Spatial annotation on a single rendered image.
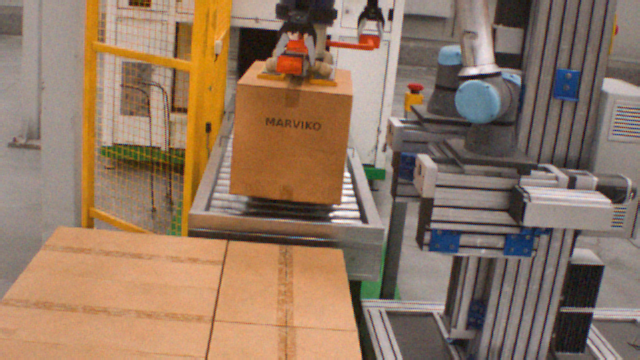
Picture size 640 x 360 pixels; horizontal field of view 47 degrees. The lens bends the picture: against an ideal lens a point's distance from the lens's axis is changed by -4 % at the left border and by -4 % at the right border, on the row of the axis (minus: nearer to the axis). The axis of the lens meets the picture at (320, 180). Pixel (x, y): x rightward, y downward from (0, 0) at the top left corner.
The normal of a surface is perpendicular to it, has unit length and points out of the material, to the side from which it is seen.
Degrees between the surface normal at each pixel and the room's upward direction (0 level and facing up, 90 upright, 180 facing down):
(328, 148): 89
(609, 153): 90
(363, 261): 90
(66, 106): 90
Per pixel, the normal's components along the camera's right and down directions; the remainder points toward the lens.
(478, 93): -0.48, 0.33
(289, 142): -0.03, 0.28
